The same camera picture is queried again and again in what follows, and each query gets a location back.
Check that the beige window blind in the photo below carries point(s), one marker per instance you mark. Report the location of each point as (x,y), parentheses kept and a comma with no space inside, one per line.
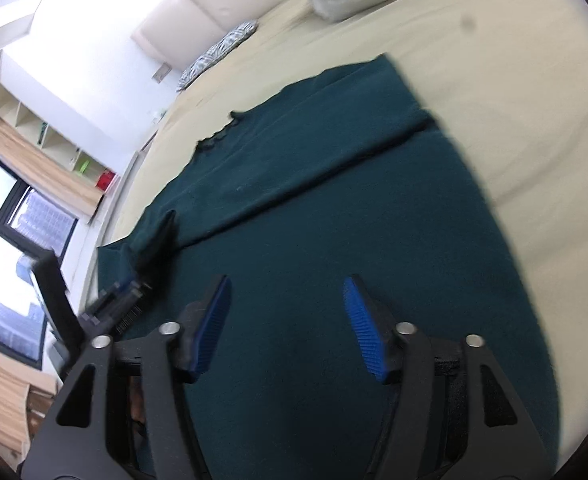
(38,165)

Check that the wall socket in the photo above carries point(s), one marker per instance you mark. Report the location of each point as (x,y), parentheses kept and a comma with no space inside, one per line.
(161,73)

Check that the zebra print pillow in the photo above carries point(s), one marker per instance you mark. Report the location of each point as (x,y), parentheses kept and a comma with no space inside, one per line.
(218,52)

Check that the white wall shelf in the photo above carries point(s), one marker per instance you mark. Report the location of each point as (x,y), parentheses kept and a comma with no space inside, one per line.
(48,135)

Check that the green item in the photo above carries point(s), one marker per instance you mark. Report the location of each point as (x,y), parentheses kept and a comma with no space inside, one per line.
(83,165)

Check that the black framed window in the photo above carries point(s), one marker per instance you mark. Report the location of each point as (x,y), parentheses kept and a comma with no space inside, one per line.
(18,220)

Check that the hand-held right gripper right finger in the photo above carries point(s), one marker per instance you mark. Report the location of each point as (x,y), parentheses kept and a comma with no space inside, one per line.
(361,327)

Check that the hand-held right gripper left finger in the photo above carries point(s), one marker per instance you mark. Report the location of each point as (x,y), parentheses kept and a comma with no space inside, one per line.
(212,321)

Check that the cream padded headboard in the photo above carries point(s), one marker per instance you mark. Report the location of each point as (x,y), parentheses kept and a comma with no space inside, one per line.
(198,15)

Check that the dark green sweater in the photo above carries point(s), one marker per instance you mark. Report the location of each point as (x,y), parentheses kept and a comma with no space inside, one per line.
(324,220)

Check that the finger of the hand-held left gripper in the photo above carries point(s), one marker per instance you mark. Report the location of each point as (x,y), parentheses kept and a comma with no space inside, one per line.
(149,252)

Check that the cream bed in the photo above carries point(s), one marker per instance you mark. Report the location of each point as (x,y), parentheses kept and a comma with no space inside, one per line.
(524,90)

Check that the red box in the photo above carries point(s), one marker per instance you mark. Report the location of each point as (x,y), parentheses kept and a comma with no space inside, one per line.
(105,181)

